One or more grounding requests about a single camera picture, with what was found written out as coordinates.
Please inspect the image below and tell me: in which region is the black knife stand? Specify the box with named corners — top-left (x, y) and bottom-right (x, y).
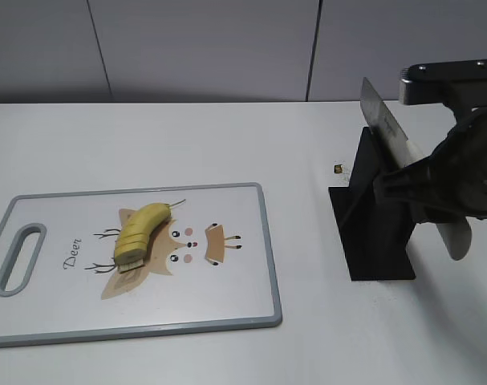
top-left (328, 127), bottom-right (416, 282)

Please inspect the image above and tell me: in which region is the yellow banana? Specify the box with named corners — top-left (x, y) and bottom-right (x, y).
top-left (113, 199), bottom-right (185, 265)

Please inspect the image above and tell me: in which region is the white-handled kitchen knife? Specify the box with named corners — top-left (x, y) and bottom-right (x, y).
top-left (359, 77), bottom-right (473, 261)

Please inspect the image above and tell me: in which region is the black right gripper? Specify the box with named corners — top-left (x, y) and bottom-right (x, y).
top-left (373, 107), bottom-right (487, 224)

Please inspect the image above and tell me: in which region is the thin banana end slice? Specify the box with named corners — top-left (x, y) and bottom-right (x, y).
top-left (117, 259), bottom-right (144, 274)

